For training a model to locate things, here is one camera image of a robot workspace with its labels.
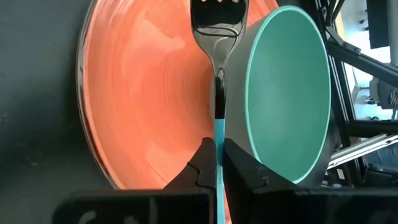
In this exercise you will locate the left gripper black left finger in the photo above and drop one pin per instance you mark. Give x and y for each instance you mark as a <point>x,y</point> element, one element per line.
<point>202,174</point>

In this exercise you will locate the black box white labels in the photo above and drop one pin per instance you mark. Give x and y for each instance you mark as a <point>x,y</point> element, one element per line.
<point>340,174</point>

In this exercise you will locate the orange swirl plate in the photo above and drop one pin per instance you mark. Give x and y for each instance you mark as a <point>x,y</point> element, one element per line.
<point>140,93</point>

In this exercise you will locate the teal ribbed bowl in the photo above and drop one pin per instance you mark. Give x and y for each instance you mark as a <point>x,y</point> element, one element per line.
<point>289,93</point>

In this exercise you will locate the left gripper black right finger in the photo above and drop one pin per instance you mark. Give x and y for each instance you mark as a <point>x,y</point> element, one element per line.
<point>239,177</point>

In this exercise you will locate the silver aluminium bar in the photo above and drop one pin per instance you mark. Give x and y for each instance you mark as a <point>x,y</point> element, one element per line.
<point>363,151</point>

